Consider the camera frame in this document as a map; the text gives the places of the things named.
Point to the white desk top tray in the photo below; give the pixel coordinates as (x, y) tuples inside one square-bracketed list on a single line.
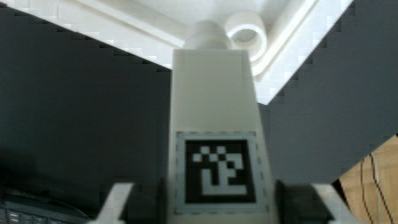
[(276, 28)]

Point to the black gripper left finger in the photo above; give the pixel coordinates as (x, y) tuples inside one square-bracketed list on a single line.
[(130, 202)]

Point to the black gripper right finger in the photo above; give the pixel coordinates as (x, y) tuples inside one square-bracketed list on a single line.
[(310, 205)]

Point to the black keyboard corner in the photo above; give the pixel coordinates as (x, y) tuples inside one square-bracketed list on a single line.
[(31, 209)]

